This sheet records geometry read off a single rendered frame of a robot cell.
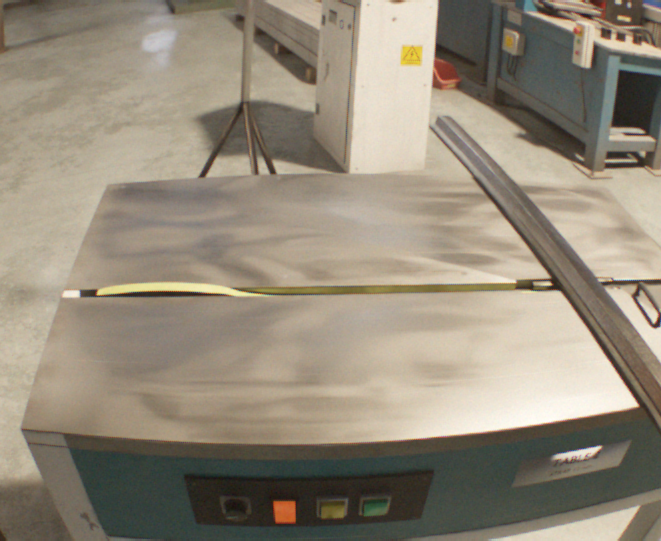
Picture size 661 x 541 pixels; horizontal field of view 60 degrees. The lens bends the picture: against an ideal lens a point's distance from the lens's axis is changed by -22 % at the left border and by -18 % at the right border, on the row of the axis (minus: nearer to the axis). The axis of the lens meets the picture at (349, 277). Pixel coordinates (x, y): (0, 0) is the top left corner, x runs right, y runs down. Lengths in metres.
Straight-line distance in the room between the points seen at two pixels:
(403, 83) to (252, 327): 2.11
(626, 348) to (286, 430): 0.40
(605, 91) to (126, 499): 2.92
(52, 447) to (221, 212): 0.48
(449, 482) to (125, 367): 0.36
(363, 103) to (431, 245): 1.85
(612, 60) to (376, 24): 1.23
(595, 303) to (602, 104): 2.48
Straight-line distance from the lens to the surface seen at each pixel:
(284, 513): 0.68
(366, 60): 2.67
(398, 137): 2.84
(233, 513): 0.68
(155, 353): 0.72
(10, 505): 1.59
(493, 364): 0.73
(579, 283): 0.87
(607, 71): 3.23
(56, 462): 0.69
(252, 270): 0.84
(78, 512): 0.76
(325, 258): 0.86
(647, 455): 0.84
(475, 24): 4.67
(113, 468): 0.68
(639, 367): 0.76
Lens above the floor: 1.19
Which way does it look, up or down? 33 degrees down
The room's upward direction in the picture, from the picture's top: 4 degrees clockwise
